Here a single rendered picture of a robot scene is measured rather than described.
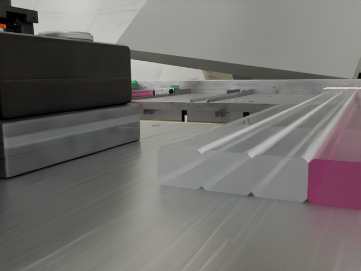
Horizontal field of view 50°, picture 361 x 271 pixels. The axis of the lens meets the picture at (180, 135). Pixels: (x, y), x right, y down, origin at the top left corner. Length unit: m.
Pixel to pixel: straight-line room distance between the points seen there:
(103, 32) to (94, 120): 2.13
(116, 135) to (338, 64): 0.67
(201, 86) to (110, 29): 1.66
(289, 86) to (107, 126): 0.47
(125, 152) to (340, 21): 0.77
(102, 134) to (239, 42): 0.75
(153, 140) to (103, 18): 2.22
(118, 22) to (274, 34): 1.51
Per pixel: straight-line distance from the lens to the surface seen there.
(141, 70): 1.91
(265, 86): 0.62
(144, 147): 0.17
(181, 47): 0.95
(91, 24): 2.42
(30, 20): 0.48
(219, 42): 0.92
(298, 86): 0.61
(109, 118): 0.17
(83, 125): 0.16
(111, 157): 0.15
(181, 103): 0.46
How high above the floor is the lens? 1.18
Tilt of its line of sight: 49 degrees down
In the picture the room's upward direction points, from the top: 31 degrees counter-clockwise
